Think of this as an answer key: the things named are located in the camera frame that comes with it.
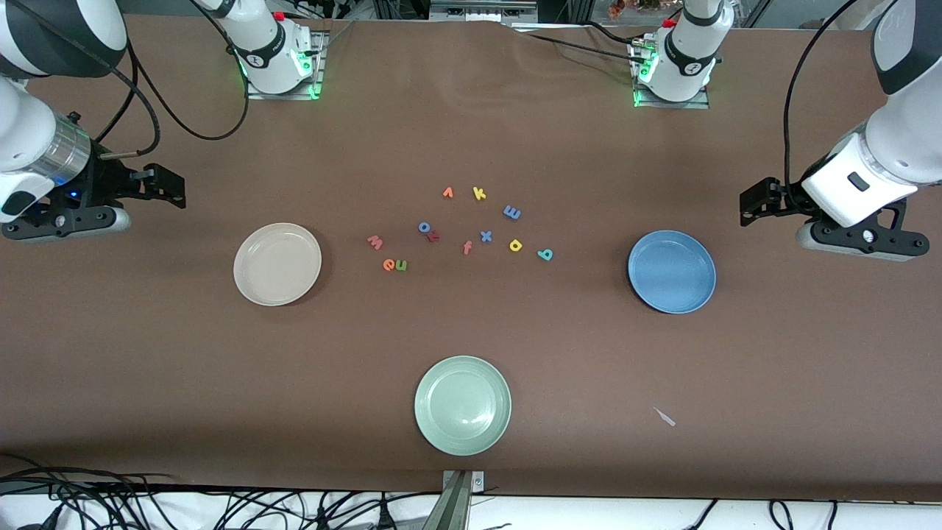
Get brown table cover sheet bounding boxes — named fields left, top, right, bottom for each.
left=0, top=15, right=942, bottom=503

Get tangled black floor cables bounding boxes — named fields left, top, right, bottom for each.
left=0, top=453, right=442, bottom=530

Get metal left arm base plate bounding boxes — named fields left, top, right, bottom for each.
left=631, top=38, right=712, bottom=110

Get black base cable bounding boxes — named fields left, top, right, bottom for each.
left=527, top=32, right=650, bottom=66

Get blue round plate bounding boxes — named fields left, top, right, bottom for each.
left=628, top=230, right=717, bottom=315

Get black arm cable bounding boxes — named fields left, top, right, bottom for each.
left=0, top=0, right=251, bottom=160
left=782, top=0, right=862, bottom=211

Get grey aluminium frame rail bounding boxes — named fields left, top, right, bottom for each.
left=429, top=0, right=539, bottom=23

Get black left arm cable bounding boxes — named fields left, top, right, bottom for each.
left=782, top=0, right=862, bottom=211

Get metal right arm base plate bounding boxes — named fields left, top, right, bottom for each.
left=245, top=29, right=329, bottom=101

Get beige round plate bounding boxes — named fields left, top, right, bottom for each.
left=233, top=222, right=322, bottom=307

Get grey aluminium mast profile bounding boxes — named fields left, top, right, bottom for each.
left=422, top=471, right=473, bottom=530

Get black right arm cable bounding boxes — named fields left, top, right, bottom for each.
left=0, top=0, right=251, bottom=160

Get pale green round plate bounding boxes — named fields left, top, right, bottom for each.
left=414, top=356, right=512, bottom=456

